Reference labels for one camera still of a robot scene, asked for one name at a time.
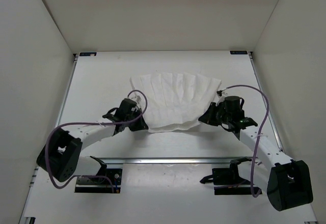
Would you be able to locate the white pleated skirt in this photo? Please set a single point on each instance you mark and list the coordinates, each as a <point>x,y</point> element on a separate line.
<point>175,100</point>

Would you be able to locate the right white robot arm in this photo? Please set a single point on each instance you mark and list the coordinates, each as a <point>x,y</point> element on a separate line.
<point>285,181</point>

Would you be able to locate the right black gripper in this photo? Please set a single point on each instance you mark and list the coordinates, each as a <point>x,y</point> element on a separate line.
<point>208,117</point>

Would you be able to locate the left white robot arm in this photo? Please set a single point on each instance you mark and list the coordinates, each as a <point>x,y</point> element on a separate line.
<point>60,154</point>

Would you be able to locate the right blue corner sticker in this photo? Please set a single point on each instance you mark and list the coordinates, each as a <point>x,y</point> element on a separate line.
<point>238,52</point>

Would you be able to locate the wrist white camera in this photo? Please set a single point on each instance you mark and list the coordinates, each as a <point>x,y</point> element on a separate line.
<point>222,93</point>
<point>137,99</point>

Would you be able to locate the blue corner sticker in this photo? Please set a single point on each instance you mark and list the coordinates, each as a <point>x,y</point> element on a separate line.
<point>87,54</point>
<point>238,52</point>

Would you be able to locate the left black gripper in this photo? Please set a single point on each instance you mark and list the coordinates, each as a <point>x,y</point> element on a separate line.
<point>141,124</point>

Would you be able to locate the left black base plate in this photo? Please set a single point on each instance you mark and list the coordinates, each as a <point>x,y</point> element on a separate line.
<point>102,185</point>

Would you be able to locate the aluminium front rail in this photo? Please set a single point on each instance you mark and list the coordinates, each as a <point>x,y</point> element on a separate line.
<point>169,161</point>

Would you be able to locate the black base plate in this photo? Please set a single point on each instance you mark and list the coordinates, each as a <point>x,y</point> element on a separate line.
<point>225,177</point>
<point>102,185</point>

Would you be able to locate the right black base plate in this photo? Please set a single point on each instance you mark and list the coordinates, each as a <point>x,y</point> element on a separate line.
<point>225,177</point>

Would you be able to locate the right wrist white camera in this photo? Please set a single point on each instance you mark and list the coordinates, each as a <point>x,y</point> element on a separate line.
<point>222,93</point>

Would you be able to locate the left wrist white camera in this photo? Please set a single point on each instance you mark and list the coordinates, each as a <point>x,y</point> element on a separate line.
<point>137,99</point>

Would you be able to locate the left blue corner sticker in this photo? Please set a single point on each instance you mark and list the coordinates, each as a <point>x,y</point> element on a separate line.
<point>87,54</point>

